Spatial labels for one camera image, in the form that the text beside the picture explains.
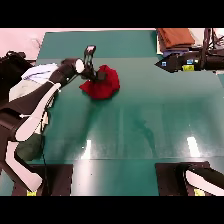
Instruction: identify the dark green garment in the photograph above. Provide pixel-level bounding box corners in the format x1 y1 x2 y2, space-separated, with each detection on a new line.
14 132 45 162

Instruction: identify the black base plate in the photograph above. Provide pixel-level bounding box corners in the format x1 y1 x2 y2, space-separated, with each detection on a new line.
12 163 74 197
154 161 214 197

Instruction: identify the red T-shirt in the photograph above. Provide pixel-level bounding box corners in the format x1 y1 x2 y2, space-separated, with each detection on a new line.
79 64 121 101

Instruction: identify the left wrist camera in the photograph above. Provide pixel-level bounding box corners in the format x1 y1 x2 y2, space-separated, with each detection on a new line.
83 44 98 72

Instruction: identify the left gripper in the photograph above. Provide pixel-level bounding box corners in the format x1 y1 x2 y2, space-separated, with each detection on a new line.
86 68 108 84

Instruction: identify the cream garment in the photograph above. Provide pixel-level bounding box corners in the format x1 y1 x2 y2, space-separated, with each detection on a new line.
8 79 45 102

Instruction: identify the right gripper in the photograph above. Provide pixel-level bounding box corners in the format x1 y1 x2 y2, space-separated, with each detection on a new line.
154 54 184 74

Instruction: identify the orange garment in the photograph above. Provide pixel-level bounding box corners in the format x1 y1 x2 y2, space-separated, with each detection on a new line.
156 28 196 50

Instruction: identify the black cable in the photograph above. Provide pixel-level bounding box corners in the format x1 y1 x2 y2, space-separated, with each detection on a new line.
40 131 48 197

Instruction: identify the grey garment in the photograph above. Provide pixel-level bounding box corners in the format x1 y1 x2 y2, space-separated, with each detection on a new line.
160 45 192 58

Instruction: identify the white garment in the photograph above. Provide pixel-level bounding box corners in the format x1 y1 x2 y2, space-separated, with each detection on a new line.
21 62 60 85

